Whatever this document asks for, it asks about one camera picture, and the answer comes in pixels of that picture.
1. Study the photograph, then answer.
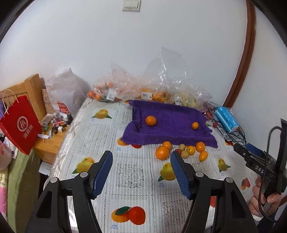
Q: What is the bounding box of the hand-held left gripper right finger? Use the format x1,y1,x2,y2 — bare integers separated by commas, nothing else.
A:
170,151,258,233

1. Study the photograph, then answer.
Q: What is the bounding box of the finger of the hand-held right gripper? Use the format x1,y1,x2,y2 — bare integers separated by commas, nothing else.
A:
233,143,255,160
245,143,262,157

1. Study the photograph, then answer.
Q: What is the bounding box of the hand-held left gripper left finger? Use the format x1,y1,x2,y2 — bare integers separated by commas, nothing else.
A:
25,151,113,233

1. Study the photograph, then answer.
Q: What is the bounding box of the purple towel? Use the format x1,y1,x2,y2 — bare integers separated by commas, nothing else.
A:
121,100,219,149

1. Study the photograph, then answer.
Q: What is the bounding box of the person's right forearm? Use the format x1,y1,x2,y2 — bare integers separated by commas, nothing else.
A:
252,215,278,233

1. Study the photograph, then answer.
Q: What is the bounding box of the person's right hand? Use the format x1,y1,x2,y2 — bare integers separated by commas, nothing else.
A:
249,176,284,217

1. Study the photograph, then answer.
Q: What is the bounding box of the fruit print tablecloth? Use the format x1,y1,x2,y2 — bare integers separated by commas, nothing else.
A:
44,99,260,233

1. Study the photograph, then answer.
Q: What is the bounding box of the blue tissue pack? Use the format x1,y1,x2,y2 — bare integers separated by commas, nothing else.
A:
214,106,239,132

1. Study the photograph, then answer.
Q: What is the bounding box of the clear bag of red fruit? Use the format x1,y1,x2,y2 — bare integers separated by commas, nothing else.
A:
201,103,216,120

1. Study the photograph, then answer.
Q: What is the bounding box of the pile of small cosmetic items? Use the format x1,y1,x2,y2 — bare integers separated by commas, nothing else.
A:
38,111,73,140

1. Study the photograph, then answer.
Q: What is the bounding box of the clear bag of yellow fruit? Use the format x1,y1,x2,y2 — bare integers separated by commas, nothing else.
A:
166,74,213,108

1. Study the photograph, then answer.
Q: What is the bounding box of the green cloth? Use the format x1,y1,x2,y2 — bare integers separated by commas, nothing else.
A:
6,148,42,233

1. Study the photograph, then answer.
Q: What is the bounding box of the clear bag of small oranges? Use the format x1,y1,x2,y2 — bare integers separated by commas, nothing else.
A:
87,64,127,103

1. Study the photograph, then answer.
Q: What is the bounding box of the speckled box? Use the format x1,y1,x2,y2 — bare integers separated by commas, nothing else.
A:
41,88,55,115

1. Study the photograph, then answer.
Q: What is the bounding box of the white plastic bag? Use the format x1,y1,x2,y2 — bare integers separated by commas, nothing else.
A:
45,67,87,117

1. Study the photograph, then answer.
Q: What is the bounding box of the clear bag of mandarins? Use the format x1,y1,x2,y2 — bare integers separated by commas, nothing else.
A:
124,47,172,103

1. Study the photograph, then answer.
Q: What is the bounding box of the red paper bag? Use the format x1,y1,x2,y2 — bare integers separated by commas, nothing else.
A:
0,90,42,155

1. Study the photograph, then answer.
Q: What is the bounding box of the pink cloth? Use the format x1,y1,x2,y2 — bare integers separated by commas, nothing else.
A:
0,134,19,172

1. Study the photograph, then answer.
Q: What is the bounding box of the wooden headboard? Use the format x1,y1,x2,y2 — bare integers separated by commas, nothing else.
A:
0,74,47,126

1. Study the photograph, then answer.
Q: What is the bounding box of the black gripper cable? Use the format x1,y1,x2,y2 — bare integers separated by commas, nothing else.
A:
258,126,282,223

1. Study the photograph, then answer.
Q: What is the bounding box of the brown wooden door frame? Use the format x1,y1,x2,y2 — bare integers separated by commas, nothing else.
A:
222,0,257,108

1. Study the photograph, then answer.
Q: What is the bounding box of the white light switch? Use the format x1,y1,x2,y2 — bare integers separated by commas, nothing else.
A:
122,0,142,11

